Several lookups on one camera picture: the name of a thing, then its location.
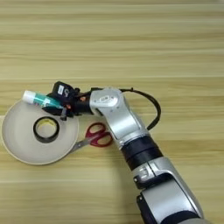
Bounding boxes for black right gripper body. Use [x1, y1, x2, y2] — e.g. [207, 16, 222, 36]
[59, 87, 95, 122]

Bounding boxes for white green glue stick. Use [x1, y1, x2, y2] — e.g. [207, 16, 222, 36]
[22, 89, 64, 109]

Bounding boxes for beige round plate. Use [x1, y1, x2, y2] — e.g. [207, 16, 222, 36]
[0, 97, 81, 166]

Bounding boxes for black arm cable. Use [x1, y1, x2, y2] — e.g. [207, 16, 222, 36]
[118, 87, 162, 131]

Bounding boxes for red handled scissors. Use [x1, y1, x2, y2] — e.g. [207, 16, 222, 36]
[69, 122, 114, 153]

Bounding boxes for black tape roll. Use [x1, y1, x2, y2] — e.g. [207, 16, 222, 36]
[32, 115, 60, 144]

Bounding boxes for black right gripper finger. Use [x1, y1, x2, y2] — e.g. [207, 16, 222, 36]
[45, 90, 67, 103]
[41, 105, 65, 117]

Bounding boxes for black box white label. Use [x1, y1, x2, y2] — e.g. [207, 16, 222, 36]
[52, 80, 76, 99]

